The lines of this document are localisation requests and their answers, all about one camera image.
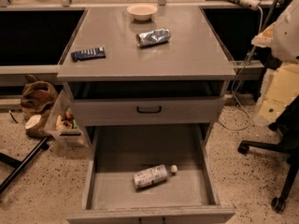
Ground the blue plastic bottle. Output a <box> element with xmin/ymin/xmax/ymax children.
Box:
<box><xmin>133</xmin><ymin>164</ymin><xmax>178</xmax><ymax>189</ymax></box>

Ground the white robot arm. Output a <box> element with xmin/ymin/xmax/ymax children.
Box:
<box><xmin>251</xmin><ymin>0</ymin><xmax>299</xmax><ymax>126</ymax></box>

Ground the grey drawer cabinet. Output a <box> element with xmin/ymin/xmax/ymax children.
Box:
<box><xmin>56</xmin><ymin>5</ymin><xmax>236</xmax><ymax>132</ymax></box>

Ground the open grey middle drawer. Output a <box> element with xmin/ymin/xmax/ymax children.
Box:
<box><xmin>67</xmin><ymin>124</ymin><xmax>235</xmax><ymax>224</ymax></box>

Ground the crushed silver can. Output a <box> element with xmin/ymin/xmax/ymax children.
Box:
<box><xmin>135</xmin><ymin>28</ymin><xmax>171</xmax><ymax>48</ymax></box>

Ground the dark blue snack bar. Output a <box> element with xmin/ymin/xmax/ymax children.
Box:
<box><xmin>71</xmin><ymin>47</ymin><xmax>106</xmax><ymax>62</ymax></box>

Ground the clear plastic bin with items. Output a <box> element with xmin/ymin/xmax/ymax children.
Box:
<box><xmin>44</xmin><ymin>90</ymin><xmax>87</xmax><ymax>147</ymax></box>

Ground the white bowl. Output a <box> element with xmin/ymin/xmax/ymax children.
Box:
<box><xmin>127</xmin><ymin>4</ymin><xmax>158</xmax><ymax>21</ymax></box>

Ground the brown paper bag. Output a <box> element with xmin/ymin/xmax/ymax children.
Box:
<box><xmin>21</xmin><ymin>75</ymin><xmax>58</xmax><ymax>137</ymax></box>

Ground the black office chair base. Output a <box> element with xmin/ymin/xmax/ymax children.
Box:
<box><xmin>237</xmin><ymin>94</ymin><xmax>299</xmax><ymax>214</ymax></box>

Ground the black stand leg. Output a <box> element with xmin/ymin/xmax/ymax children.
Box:
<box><xmin>0</xmin><ymin>137</ymin><xmax>50</xmax><ymax>195</ymax></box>

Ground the closed top drawer black handle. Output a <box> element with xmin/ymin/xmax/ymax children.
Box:
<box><xmin>70</xmin><ymin>97</ymin><xmax>225</xmax><ymax>126</ymax></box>

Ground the grey hanging cable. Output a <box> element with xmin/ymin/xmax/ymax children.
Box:
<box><xmin>218</xmin><ymin>0</ymin><xmax>286</xmax><ymax>133</ymax></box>

